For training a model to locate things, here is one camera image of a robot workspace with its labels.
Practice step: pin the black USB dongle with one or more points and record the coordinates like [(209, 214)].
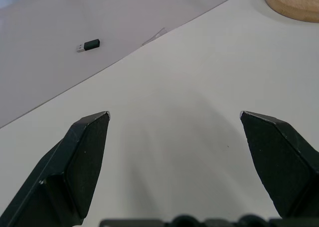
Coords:
[(89, 45)]

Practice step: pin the clear plastic scrap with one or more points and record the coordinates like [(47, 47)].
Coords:
[(154, 37)]

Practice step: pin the round wooden board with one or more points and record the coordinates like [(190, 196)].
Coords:
[(294, 0)]

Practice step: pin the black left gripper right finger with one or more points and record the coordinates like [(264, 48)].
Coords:
[(279, 162)]

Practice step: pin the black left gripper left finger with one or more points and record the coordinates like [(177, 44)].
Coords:
[(74, 162)]

